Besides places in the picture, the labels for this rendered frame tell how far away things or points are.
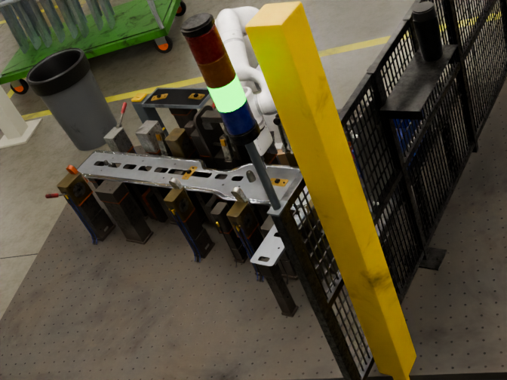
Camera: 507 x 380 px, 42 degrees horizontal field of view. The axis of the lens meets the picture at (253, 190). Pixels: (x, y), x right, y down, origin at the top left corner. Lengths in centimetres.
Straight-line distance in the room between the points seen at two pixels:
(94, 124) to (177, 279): 284
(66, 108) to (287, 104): 405
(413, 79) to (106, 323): 163
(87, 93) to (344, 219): 396
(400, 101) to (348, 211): 50
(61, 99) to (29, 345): 273
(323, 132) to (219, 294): 133
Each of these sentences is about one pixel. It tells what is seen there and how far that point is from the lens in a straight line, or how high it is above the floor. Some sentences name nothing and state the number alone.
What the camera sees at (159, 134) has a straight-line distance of 313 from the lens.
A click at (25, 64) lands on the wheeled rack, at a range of 729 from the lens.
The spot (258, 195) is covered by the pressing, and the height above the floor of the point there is 100.
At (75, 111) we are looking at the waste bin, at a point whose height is 39.
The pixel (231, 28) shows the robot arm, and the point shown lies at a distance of 257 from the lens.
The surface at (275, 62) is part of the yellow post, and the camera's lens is 149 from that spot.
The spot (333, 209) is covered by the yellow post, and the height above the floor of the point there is 146.
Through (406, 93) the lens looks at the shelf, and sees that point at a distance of 213.
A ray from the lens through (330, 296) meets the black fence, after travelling 195.
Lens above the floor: 258
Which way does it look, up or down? 36 degrees down
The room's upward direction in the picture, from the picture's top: 25 degrees counter-clockwise
